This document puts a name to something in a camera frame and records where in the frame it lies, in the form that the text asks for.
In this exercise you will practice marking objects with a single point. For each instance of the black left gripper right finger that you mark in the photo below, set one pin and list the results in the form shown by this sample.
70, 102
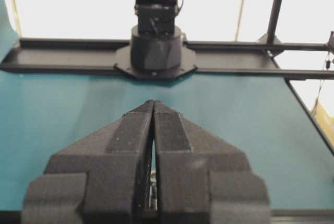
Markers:
202, 178

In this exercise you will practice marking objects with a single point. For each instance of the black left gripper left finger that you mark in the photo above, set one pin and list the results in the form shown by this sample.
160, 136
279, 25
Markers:
101, 178

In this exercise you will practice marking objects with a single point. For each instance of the black vertical frame post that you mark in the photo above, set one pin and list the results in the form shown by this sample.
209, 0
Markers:
269, 37

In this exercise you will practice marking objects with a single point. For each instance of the black aluminium frame rail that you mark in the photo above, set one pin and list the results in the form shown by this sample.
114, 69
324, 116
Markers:
111, 57

